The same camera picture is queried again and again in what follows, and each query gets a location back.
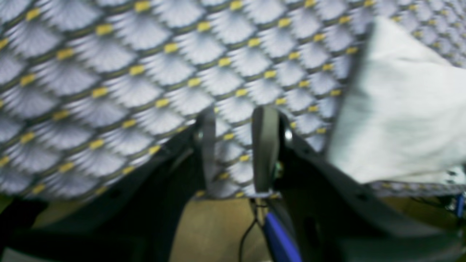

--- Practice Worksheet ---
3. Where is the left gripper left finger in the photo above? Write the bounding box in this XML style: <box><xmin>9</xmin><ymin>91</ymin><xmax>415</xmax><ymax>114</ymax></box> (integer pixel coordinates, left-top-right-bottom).
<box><xmin>1</xmin><ymin>109</ymin><xmax>216</xmax><ymax>262</ymax></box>

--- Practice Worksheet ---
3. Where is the fan-patterned grey tablecloth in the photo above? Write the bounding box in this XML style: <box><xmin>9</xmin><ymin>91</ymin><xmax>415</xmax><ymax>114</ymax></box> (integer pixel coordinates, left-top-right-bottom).
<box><xmin>0</xmin><ymin>0</ymin><xmax>465</xmax><ymax>201</ymax></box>

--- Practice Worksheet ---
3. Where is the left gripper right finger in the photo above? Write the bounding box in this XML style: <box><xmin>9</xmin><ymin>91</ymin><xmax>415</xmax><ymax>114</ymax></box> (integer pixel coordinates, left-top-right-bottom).
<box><xmin>252</xmin><ymin>106</ymin><xmax>465</xmax><ymax>262</ymax></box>

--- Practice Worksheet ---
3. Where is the light grey T-shirt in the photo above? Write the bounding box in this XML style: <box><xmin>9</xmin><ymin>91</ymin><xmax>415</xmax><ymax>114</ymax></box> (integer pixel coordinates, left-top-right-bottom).
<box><xmin>326</xmin><ymin>16</ymin><xmax>466</xmax><ymax>185</ymax></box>

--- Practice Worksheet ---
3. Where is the blue clamp handle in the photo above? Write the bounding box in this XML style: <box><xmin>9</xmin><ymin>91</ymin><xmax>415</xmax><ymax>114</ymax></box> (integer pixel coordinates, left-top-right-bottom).
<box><xmin>262</xmin><ymin>213</ymin><xmax>302</xmax><ymax>262</ymax></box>

